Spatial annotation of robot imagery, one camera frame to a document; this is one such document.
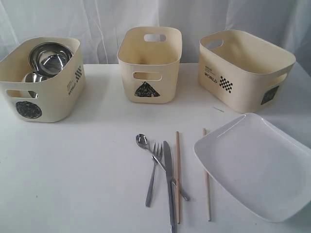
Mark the white square plate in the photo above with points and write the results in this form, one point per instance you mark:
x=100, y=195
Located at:
x=259, y=165

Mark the cream bin triangle sticker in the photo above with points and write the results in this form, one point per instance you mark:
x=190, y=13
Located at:
x=149, y=59

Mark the steel table knife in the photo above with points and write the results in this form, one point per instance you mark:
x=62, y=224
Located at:
x=169, y=178

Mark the cream bin circle sticker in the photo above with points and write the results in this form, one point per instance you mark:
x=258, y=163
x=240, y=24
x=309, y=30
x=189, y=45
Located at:
x=50, y=100

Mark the white curtain backdrop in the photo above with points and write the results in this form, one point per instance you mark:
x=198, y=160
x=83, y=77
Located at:
x=100, y=25

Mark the steel spoon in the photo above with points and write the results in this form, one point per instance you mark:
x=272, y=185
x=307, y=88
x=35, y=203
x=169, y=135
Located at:
x=143, y=143

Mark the stainless steel bowl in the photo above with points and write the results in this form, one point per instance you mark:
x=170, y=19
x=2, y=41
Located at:
x=49, y=58

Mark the cream bin square sticker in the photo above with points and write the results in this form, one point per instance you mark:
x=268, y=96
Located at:
x=244, y=71

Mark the steel fork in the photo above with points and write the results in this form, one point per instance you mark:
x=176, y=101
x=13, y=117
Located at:
x=155, y=152

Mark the wooden chopstick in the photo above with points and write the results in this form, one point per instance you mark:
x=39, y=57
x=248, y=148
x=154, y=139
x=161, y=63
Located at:
x=208, y=197
x=177, y=166

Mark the steel mug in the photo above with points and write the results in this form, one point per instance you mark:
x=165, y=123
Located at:
x=32, y=78

